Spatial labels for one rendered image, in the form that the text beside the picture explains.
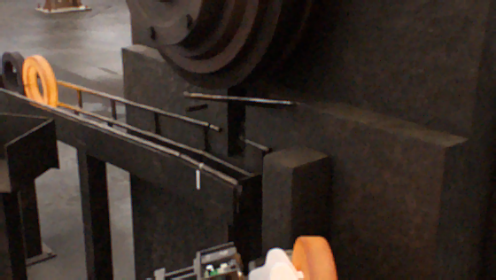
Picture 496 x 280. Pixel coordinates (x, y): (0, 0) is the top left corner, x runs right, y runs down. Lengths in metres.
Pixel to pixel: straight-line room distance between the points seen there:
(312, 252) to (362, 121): 0.33
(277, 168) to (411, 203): 0.22
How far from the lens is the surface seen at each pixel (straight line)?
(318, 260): 0.84
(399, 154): 1.07
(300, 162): 1.12
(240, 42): 1.12
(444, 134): 1.07
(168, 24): 1.18
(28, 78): 2.15
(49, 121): 1.64
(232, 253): 0.86
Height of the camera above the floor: 1.22
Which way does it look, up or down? 20 degrees down
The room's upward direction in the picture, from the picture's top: 1 degrees counter-clockwise
